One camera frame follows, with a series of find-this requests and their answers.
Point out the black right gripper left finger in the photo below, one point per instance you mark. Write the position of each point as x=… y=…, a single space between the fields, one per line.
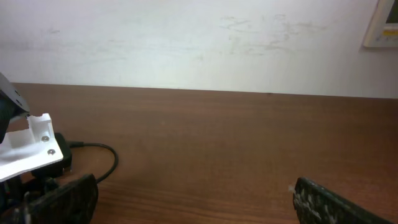
x=72 y=203

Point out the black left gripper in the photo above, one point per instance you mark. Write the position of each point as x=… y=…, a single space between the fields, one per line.
x=14 y=189

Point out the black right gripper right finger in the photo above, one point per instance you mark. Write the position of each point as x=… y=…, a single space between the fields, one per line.
x=315 y=204

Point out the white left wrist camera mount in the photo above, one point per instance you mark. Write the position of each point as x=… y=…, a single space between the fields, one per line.
x=29 y=149

